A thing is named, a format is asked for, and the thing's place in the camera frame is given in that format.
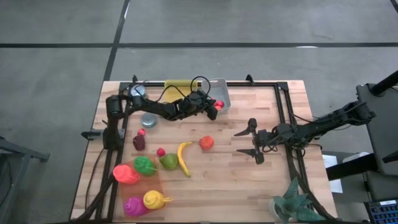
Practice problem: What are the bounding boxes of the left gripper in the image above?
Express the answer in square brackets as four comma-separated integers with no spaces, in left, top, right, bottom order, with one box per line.
[172,90,219,121]

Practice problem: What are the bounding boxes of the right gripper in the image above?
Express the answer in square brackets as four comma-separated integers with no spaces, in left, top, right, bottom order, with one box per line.
[234,118,276,166]

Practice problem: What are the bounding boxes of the silver tin can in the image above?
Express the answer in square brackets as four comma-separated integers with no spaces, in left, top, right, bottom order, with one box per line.
[139,112,159,129]

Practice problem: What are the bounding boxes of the yellow toy banana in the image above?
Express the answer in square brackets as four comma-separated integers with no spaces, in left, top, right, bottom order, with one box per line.
[176,141,195,179]

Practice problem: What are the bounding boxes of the green toy pear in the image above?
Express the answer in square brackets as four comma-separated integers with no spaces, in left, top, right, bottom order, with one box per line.
[159,152,179,172]

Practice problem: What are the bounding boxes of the silver can with blue label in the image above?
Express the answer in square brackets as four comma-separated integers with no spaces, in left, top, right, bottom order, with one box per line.
[129,83,147,98]

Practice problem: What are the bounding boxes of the dark purple toy grapes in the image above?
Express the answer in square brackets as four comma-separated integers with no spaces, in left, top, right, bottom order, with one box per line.
[132,134,147,152]

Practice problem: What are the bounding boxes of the green plastic squeeze bottle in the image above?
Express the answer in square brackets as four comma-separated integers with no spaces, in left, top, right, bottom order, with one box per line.
[133,156,158,177]

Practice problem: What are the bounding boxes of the orange plastic squeeze bottle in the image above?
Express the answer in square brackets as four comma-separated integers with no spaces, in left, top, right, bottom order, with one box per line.
[112,164,141,185]

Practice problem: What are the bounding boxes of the yellow plastic squeeze bottle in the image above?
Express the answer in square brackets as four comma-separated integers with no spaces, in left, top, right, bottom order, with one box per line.
[142,190,174,210]

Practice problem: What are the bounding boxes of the pink plastic squeeze bottle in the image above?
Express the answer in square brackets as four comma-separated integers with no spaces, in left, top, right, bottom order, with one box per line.
[123,196,150,217]

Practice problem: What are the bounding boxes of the grey plastic bin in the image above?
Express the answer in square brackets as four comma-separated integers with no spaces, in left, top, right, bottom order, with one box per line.
[201,77,232,115]

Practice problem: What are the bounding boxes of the translucent yellow plastic bin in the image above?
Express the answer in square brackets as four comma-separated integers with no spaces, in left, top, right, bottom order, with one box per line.
[163,78,200,103]

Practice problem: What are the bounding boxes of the green artificial succulent plant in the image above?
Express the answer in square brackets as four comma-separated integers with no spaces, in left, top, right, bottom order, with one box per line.
[269,177,327,224]

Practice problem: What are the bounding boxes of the white paper sheet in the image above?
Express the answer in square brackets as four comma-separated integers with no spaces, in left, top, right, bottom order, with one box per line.
[321,154,344,194]

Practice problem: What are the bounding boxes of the translucent orange plastic tray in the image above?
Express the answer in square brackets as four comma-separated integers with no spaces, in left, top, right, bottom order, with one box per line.
[118,154,170,218]

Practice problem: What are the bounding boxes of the dark grey cart panel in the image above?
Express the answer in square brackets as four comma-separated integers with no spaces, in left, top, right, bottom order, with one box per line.
[356,82,398,175]

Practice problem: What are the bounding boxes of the black pole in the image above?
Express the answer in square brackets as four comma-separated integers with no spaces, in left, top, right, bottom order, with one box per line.
[369,70,398,96]

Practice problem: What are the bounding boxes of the backlit keyboard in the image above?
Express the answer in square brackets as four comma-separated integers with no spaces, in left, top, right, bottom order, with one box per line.
[363,199,398,224]

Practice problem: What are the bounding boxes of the grey metal stand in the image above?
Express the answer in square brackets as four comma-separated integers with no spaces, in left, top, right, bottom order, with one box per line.
[0,133,51,224]

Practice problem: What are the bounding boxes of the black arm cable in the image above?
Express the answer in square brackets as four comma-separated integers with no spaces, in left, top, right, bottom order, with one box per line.
[155,75,212,103]

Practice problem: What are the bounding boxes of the black metal table frame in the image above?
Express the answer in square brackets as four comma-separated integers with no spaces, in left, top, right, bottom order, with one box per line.
[70,74,339,223]

